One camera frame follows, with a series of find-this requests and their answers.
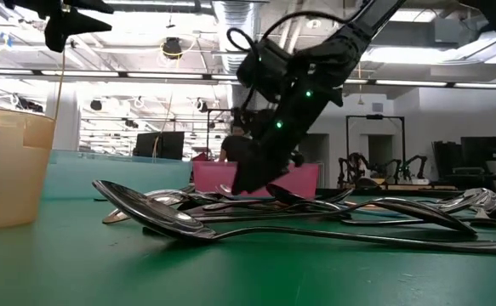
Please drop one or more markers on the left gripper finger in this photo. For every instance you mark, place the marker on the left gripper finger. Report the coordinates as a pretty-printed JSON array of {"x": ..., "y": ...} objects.
[
  {"x": 66, "y": 30},
  {"x": 90, "y": 5}
]

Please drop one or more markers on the background black robot arm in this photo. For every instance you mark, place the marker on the background black robot arm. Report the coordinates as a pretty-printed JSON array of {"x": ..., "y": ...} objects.
[
  {"x": 405, "y": 170},
  {"x": 351, "y": 166}
]

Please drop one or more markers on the person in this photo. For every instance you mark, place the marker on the person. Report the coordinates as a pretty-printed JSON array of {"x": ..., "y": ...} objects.
[{"x": 235, "y": 149}]

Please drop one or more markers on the long ceiling light strip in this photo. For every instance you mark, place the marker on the long ceiling light strip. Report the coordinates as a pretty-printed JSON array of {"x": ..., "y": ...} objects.
[
  {"x": 422, "y": 83},
  {"x": 81, "y": 73}
]

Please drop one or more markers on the pink plastic bin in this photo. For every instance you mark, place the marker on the pink plastic bin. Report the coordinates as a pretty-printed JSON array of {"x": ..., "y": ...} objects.
[{"x": 213, "y": 178}]

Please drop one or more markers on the black ceiling-hung device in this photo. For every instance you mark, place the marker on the black ceiling-hung device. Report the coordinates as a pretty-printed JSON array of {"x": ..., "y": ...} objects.
[{"x": 172, "y": 47}]

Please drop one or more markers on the black computer monitor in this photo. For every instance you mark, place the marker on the black computer monitor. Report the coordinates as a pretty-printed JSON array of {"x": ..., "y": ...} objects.
[{"x": 162, "y": 145}]

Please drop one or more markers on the teal translucent plastic bin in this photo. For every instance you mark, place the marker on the teal translucent plastic bin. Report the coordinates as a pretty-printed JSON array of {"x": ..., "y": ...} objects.
[{"x": 103, "y": 174}]

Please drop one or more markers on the orange translucent plastic bin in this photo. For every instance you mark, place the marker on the orange translucent plastic bin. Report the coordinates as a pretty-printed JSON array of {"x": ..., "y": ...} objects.
[{"x": 9, "y": 170}]

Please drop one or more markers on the black background equipment rack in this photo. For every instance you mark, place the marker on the black background equipment rack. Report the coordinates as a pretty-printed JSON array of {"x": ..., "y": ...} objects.
[{"x": 481, "y": 149}]

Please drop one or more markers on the green table mat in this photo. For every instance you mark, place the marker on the green table mat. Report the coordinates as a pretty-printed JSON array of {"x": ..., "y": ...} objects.
[{"x": 60, "y": 272}]

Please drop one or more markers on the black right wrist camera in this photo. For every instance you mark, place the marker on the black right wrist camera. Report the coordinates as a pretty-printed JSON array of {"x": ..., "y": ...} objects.
[{"x": 264, "y": 68}]

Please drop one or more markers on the black metal gantry frame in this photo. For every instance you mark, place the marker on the black metal gantry frame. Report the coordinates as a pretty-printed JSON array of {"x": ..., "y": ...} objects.
[{"x": 375, "y": 117}]

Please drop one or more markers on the black aluminium table frame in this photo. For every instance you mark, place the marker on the black aluminium table frame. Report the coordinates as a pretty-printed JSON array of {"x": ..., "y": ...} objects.
[{"x": 400, "y": 193}]

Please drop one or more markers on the silver ventilation duct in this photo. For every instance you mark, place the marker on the silver ventilation duct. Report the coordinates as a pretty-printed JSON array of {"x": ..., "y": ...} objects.
[{"x": 235, "y": 21}]

